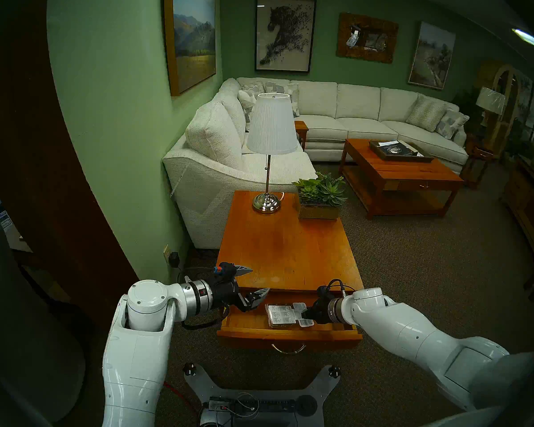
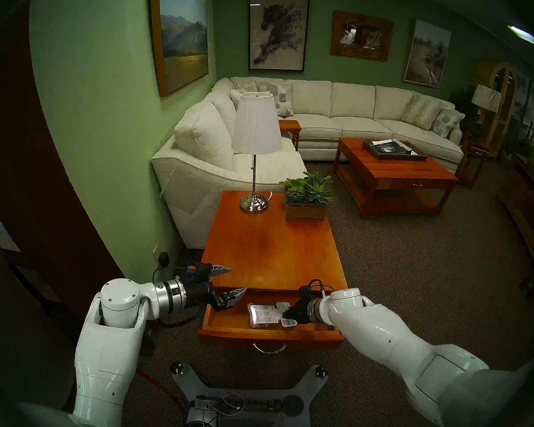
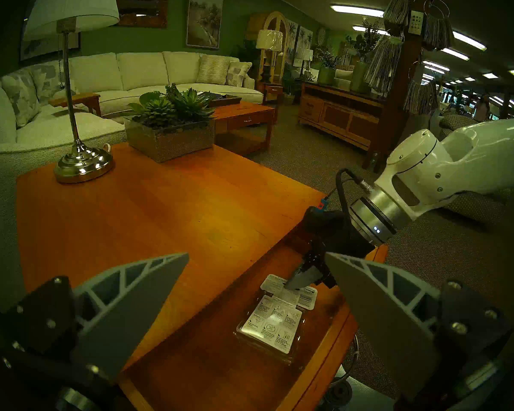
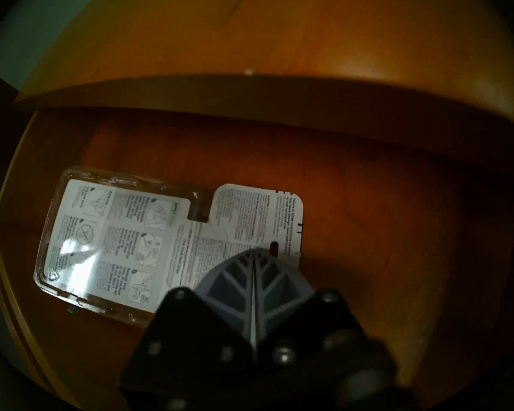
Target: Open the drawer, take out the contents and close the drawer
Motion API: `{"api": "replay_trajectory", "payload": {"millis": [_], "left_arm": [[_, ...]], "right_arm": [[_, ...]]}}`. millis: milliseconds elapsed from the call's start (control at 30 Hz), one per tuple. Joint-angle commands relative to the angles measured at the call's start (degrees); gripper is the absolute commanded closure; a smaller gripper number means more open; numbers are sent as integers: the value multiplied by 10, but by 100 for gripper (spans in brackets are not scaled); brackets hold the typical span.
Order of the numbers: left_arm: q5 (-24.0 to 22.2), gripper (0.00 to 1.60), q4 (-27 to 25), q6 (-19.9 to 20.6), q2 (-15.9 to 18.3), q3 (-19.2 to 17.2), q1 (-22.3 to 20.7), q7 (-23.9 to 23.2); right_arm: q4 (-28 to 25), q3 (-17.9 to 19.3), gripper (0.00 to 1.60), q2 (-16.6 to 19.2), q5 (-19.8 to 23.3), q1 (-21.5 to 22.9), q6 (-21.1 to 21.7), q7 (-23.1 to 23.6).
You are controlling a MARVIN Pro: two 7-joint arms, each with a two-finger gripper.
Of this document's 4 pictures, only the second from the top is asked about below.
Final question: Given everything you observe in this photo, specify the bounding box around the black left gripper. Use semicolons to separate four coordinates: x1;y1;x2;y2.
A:
185;262;248;311

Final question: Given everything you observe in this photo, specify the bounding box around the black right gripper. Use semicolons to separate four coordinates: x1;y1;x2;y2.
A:
282;286;315;325

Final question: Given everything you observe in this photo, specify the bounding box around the clear plastic blister package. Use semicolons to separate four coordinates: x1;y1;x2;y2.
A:
248;302;298;328

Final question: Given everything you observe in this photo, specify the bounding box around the wooden drawer with metal handle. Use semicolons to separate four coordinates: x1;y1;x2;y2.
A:
198;290;345;354

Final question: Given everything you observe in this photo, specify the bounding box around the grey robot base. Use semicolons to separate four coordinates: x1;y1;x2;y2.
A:
170;362;329;427

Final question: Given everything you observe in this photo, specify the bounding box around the orange wooden end table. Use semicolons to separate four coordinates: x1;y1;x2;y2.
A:
201;190;349;298

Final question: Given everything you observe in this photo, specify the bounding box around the black power strip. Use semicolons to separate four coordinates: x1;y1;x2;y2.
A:
196;396;283;413

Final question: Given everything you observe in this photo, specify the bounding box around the succulent plant in wooden box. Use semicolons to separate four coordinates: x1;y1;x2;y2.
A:
279;173;334;220

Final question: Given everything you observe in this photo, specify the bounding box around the table lamp white pleated shade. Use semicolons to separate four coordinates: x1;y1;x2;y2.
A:
231;93;283;214

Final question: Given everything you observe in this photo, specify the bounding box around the small wooden side table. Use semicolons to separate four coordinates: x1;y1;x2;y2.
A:
278;120;302;152

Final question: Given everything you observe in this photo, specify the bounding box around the orange wooden coffee table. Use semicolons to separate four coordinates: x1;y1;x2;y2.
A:
333;138;459;220

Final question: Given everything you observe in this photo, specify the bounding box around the grey patch patterned pillow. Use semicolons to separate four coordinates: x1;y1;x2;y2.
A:
431;107;465;139
259;81;294;118

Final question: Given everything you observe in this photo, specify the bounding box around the black book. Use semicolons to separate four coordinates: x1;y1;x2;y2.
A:
372;140;412;155

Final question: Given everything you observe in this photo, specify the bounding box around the dark brown wooden door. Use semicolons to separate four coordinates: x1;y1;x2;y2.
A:
0;0;125;320

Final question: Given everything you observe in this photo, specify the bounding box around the dark wooden tray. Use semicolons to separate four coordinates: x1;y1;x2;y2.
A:
362;139;429;161

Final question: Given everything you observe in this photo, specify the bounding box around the cream sectional sofa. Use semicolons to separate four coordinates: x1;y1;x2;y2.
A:
151;77;465;250

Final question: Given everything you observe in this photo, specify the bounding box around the grey upholstered chair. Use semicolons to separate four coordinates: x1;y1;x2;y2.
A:
0;222;78;413

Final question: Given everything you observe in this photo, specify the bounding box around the beige striped pillow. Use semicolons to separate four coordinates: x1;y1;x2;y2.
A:
401;93;444;131

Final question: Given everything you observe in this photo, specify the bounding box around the mountain landscape painting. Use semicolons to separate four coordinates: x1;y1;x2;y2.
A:
150;0;210;97

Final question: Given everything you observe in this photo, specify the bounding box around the dark wooden side table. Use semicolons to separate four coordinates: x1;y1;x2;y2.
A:
455;137;491;190

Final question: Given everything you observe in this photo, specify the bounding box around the black framed horse artwork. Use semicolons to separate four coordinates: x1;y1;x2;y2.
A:
248;0;310;72

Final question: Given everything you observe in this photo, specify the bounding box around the brown wooden sideboard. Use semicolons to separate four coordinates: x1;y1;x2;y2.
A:
498;154;534;264

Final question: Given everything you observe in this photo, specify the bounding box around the rustic wooden framed mirror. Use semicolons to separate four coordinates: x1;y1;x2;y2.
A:
331;10;394;62

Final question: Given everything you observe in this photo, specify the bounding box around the dark green floor plant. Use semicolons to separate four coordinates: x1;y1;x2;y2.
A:
449;86;479;120

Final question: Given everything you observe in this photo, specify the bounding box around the lamp with wrapped white shade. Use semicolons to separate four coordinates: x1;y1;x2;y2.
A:
472;84;502;129

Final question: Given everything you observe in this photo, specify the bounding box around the tree landscape painting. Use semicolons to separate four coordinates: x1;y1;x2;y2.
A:
402;19;452;89

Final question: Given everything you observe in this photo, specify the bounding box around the arched light wooden cabinet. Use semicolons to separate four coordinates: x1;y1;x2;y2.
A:
471;58;519;157

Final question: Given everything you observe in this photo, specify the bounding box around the ceiling light panel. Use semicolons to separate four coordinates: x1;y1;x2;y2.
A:
507;25;534;48

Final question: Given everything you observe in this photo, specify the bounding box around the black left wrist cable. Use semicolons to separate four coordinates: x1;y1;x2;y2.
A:
158;306;205;329

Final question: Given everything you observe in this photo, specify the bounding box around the red cable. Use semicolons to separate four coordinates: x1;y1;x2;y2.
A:
136;371;185;411

